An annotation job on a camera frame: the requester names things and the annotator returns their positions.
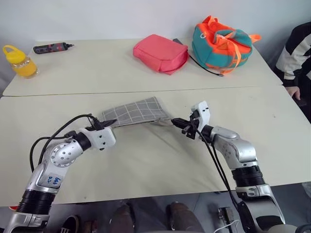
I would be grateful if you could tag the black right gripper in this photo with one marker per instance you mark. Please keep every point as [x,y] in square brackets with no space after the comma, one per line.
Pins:
[190,127]

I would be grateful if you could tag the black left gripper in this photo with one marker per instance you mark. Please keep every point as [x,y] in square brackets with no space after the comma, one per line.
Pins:
[96,124]

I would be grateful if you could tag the grey plaid pouch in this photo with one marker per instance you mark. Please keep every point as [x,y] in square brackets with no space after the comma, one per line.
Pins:
[136,110]

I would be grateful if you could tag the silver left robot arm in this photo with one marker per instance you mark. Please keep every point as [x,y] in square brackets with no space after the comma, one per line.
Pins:
[56,155]

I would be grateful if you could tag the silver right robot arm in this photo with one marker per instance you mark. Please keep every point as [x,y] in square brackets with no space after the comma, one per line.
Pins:
[239,150]

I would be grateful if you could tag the pink fabric pouch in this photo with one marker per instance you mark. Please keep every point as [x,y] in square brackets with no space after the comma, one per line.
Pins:
[158,53]

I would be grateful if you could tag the person's bare hand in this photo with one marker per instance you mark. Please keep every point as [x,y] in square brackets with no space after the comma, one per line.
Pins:
[293,91]

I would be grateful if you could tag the teal and orange bag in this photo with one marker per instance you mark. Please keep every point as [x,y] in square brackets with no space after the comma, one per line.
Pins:
[209,48]

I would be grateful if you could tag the small dark grey object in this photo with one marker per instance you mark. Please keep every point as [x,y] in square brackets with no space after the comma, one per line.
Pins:
[177,41]

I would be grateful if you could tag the brown rounded shape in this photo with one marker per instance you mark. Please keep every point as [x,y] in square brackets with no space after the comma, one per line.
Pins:
[182,217]

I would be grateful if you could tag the black red electric screwdriver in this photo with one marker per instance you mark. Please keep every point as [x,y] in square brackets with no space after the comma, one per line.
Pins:
[48,48]

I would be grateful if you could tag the yellow lidded plastic jar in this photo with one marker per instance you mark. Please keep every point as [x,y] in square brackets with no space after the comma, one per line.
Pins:
[23,66]

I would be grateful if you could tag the dark striped shoe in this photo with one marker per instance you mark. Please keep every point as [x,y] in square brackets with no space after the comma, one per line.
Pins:
[69,224]

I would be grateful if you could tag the person in black white jacket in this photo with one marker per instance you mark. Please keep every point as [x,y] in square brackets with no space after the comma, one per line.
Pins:
[295,48]

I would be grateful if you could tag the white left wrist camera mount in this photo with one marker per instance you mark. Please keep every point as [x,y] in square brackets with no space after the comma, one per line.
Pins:
[103,139]

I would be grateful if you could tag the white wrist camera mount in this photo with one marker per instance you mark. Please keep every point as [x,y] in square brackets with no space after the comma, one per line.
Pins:
[202,116]
[103,139]

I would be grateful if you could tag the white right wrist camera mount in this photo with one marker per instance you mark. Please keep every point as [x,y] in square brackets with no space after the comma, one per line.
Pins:
[202,116]

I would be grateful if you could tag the grey metal bracket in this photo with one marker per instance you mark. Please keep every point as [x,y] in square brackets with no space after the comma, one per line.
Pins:
[226,216]

